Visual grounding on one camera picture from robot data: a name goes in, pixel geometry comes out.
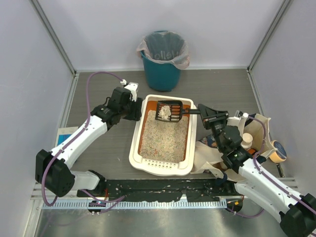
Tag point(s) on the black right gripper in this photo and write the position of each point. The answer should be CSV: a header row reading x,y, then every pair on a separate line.
x,y
215,118

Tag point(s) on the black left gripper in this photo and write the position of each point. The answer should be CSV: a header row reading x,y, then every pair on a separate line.
x,y
136,108

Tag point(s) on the litter clump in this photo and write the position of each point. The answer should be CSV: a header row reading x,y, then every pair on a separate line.
x,y
164,113

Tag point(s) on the black litter scoop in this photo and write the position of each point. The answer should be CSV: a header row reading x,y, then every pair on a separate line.
x,y
177,110

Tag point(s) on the white orange litter box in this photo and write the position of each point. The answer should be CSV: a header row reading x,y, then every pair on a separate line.
x,y
163,168

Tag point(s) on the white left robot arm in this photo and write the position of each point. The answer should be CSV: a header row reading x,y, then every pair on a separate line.
x,y
53,168

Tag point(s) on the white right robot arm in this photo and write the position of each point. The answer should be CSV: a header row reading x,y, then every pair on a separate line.
x,y
235,151

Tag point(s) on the cat litter sand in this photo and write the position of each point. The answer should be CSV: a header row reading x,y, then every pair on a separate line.
x,y
164,141

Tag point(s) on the blue white box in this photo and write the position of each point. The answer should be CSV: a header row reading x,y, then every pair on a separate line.
x,y
64,133

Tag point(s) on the teal trash bin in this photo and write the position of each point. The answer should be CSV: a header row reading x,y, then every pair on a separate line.
x,y
160,77

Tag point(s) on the beige canvas tote bag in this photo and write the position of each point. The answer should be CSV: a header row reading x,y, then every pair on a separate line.
x,y
208,158

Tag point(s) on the clear plastic bin liner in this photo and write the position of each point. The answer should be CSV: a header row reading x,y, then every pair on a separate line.
x,y
165,47

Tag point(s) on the masking tape roll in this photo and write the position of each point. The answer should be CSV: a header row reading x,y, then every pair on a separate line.
x,y
279,155

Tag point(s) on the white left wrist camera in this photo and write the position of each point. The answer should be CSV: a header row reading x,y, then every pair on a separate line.
x,y
132,87

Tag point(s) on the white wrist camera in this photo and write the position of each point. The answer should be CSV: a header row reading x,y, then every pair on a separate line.
x,y
239,119
132,87

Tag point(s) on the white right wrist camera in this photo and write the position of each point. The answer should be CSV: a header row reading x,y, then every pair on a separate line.
x,y
239,119

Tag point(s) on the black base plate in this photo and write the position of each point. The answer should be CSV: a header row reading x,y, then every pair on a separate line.
x,y
166,190

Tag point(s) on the white slotted cable duct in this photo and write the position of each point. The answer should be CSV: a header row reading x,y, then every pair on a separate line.
x,y
124,205

